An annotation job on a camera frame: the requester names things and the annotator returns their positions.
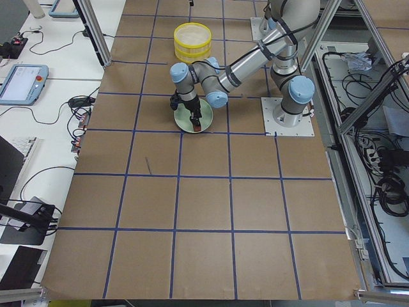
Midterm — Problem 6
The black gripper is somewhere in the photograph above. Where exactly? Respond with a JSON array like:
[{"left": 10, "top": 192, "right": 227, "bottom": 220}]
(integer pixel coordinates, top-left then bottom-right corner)
[{"left": 170, "top": 91, "right": 202, "bottom": 127}]

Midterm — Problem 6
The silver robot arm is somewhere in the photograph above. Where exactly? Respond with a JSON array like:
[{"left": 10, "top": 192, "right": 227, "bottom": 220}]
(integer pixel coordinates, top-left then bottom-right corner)
[{"left": 170, "top": 1, "right": 320, "bottom": 133}]

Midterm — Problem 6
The light green plate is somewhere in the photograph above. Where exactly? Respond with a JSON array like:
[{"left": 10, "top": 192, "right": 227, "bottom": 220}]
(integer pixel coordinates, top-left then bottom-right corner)
[{"left": 174, "top": 98, "right": 213, "bottom": 134}]

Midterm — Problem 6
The black power adapter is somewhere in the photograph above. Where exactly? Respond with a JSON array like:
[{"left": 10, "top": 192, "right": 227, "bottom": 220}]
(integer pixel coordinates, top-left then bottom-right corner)
[{"left": 68, "top": 97, "right": 95, "bottom": 108}]

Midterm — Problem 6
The blue teach pendant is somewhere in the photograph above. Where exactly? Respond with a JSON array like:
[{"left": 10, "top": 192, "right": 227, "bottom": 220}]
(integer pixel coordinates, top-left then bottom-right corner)
[
  {"left": 49, "top": 0, "right": 79, "bottom": 19},
  {"left": 1, "top": 64, "right": 49, "bottom": 106}
]

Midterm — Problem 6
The white keyboard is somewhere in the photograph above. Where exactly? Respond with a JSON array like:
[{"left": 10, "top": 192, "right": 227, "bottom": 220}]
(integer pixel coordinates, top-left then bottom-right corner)
[{"left": 10, "top": 136, "right": 42, "bottom": 164}]

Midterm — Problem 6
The black laptop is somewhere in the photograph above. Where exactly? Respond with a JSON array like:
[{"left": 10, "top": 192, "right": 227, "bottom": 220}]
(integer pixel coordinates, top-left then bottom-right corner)
[{"left": 0, "top": 137, "right": 24, "bottom": 205}]

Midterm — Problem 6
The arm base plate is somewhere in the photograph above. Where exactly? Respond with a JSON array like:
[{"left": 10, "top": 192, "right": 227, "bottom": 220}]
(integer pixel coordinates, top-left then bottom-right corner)
[{"left": 261, "top": 97, "right": 314, "bottom": 138}]

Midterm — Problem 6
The aluminium frame post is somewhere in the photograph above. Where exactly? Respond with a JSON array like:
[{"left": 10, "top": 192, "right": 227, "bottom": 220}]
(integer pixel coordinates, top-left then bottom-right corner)
[{"left": 73, "top": 0, "right": 112, "bottom": 67}]

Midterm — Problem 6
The black camera stand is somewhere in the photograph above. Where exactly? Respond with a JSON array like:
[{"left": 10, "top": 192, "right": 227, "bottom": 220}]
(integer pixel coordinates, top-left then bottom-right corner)
[{"left": 1, "top": 197, "right": 56, "bottom": 233}]

